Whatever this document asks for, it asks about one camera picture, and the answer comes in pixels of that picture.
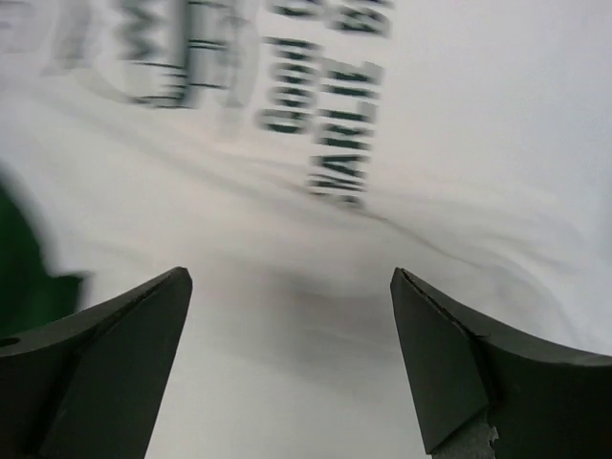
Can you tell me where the white and green t shirt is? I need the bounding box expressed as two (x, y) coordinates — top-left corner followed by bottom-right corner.
(1, 1), (611, 458)

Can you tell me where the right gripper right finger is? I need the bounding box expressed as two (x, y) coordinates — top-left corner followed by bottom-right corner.
(390, 269), (611, 458)

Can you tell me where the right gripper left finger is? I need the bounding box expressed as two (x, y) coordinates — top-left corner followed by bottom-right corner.
(1, 267), (192, 459)

